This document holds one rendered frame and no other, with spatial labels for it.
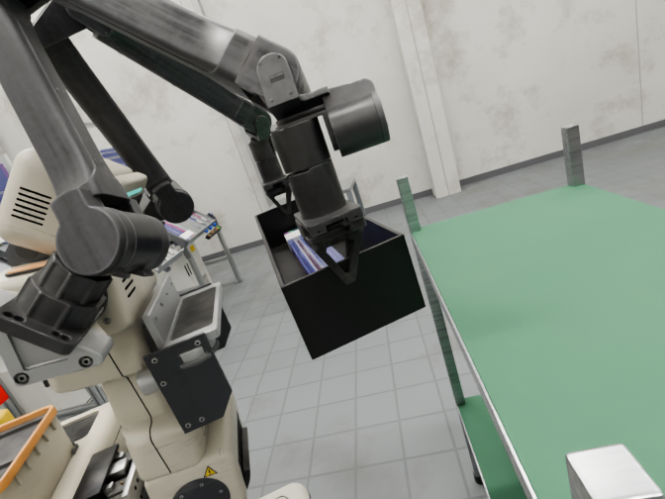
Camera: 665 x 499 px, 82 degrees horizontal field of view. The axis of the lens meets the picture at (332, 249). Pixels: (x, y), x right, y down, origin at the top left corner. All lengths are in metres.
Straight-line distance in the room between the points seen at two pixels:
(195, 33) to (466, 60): 4.80
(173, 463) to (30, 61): 0.65
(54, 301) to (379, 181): 4.75
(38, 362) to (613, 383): 0.65
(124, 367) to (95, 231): 0.33
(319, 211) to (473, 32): 4.89
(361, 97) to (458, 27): 4.80
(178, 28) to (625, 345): 0.63
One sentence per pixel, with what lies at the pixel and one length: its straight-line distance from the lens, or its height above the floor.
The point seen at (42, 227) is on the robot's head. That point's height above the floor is 1.28.
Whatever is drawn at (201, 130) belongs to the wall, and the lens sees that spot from 5.40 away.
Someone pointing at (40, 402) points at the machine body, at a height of 0.39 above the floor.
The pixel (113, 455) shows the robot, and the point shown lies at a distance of 1.01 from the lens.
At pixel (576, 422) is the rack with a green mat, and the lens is 0.48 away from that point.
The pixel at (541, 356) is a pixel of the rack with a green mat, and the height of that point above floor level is 0.95.
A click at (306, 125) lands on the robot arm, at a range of 0.43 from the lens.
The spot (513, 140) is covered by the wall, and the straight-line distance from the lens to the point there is 5.40.
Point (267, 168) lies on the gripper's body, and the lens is 0.99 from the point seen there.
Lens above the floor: 1.29
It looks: 18 degrees down
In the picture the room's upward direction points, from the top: 19 degrees counter-clockwise
